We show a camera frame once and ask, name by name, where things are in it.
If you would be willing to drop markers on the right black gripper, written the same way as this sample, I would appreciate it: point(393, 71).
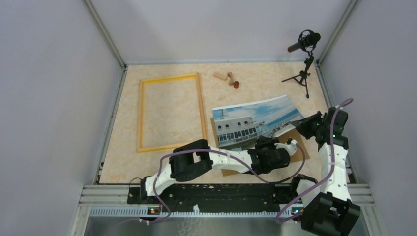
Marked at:
point(303, 124)

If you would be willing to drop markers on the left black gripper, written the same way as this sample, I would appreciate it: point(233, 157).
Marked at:
point(262, 140)

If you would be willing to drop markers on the brown cardboard backing board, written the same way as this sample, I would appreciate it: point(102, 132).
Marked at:
point(301, 153)

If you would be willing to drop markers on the building photo print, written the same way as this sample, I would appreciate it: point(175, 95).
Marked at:
point(239, 126)

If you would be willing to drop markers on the yellow wooden picture frame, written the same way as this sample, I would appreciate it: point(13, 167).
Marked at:
point(170, 112)

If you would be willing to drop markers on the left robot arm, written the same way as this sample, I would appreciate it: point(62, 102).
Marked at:
point(193, 160)

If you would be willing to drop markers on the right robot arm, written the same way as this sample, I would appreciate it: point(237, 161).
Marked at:
point(328, 207)

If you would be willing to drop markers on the black tripod microphone stand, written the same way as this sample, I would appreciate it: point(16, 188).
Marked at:
point(301, 77)

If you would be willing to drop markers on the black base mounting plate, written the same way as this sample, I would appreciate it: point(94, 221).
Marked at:
point(216, 198)

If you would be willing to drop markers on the black microphone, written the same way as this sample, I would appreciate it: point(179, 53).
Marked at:
point(307, 41)

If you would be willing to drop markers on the light wooden block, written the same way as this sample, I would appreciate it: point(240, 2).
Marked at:
point(220, 76)

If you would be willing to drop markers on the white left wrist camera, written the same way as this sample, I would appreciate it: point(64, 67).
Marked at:
point(290, 148)

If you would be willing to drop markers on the small wooden bracket piece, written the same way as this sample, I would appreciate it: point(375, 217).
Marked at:
point(231, 78)

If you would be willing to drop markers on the aluminium rail front frame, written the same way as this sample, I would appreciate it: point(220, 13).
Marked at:
point(107, 195)

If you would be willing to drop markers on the white toothed cable duct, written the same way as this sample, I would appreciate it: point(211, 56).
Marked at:
point(144, 212)

